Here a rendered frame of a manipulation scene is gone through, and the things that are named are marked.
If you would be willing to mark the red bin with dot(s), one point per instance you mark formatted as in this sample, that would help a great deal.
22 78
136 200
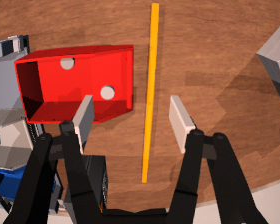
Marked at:
51 94

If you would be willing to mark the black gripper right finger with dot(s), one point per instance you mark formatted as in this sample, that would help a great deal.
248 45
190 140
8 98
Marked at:
234 199

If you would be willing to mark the blue open bin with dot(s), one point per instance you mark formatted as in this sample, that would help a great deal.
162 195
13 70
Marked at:
9 183

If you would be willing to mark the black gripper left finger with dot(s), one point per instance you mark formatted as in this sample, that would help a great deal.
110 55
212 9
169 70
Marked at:
32 200

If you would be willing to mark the orange long bar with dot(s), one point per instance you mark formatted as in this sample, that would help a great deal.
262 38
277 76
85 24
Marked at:
150 91

